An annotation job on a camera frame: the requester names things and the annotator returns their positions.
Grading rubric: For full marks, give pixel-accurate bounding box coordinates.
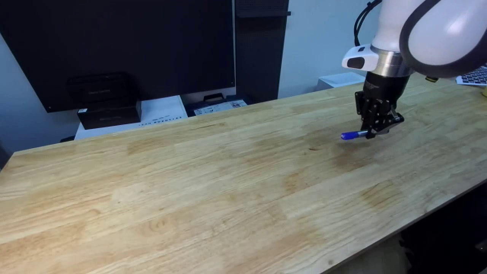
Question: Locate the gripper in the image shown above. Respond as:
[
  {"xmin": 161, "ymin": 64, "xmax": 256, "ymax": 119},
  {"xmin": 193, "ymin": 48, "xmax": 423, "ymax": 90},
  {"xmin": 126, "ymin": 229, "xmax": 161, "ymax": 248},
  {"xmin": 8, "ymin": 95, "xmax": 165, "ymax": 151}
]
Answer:
[{"xmin": 355, "ymin": 72, "xmax": 410, "ymax": 140}]

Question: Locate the blue pen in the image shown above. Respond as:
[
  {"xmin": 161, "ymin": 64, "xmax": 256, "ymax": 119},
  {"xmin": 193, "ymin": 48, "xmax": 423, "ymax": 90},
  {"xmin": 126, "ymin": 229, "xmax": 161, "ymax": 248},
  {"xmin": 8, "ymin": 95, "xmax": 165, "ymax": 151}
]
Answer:
[{"xmin": 341, "ymin": 129, "xmax": 392, "ymax": 141}]

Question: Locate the white plastic container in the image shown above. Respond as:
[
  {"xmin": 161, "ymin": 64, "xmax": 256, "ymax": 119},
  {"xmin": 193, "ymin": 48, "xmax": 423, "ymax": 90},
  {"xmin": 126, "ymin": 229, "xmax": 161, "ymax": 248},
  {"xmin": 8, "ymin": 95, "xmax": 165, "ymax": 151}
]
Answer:
[{"xmin": 317, "ymin": 72, "xmax": 366, "ymax": 91}]

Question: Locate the keyboard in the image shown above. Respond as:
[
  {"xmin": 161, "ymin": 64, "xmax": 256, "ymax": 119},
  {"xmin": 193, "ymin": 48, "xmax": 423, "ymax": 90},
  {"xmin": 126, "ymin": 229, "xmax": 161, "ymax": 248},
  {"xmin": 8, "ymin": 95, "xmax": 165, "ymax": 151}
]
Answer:
[{"xmin": 455, "ymin": 65, "xmax": 487, "ymax": 86}]

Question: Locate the black tray with papers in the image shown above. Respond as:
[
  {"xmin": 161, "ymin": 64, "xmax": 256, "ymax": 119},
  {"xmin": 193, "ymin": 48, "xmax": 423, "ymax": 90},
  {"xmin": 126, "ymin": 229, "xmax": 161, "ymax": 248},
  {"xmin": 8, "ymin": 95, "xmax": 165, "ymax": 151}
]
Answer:
[{"xmin": 184, "ymin": 93, "xmax": 252, "ymax": 117}]

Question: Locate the white flat box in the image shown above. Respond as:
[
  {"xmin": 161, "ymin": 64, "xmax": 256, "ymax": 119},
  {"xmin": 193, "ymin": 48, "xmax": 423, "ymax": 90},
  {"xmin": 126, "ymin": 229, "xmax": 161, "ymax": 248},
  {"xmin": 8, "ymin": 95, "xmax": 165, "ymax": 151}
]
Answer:
[{"xmin": 75, "ymin": 95, "xmax": 188, "ymax": 140}]

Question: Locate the black box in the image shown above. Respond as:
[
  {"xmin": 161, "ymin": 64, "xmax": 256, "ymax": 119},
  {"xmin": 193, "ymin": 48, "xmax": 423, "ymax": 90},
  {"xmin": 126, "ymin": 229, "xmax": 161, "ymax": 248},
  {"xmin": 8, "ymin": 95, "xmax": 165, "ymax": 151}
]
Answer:
[{"xmin": 77, "ymin": 100, "xmax": 142, "ymax": 130}]

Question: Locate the large black monitor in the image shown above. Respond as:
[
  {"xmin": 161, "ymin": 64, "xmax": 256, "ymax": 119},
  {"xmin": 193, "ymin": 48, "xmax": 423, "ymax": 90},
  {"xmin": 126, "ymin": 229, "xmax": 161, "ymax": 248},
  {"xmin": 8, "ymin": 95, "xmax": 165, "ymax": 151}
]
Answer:
[{"xmin": 0, "ymin": 0, "xmax": 236, "ymax": 113}]

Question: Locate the black mesh desk organizer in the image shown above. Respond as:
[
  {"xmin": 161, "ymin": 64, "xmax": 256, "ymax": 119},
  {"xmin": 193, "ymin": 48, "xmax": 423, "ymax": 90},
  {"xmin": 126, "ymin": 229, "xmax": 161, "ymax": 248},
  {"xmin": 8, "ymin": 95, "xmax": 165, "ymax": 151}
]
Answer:
[{"xmin": 67, "ymin": 72, "xmax": 140, "ymax": 112}]

